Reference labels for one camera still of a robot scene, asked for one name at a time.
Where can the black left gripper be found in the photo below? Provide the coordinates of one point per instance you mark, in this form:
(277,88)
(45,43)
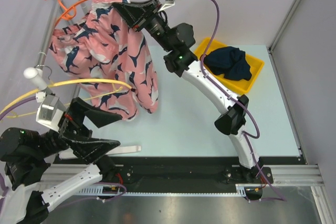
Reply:
(72,121)

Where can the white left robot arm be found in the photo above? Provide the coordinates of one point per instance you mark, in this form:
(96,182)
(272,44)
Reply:
(25,154)

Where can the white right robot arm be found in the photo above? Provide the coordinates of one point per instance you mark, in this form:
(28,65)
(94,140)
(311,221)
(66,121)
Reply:
(177,41)

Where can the yellow plastic hanger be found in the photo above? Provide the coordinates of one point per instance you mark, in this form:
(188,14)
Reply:
(66,87)

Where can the pink shark print shorts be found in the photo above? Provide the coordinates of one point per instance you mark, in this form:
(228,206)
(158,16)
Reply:
(102,46)

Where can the navy blue shorts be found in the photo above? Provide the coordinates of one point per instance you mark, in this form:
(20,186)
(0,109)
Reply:
(230,62)

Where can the grey metal clothes rack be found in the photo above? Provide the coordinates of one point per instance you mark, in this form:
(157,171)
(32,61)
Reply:
(41,64)

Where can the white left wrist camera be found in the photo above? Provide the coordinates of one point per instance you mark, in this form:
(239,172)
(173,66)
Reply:
(50,112)

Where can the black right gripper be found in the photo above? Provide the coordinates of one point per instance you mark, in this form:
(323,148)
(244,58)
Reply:
(133,12)

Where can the orange plastic hanger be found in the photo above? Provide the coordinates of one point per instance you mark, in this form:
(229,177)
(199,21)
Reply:
(68,13)

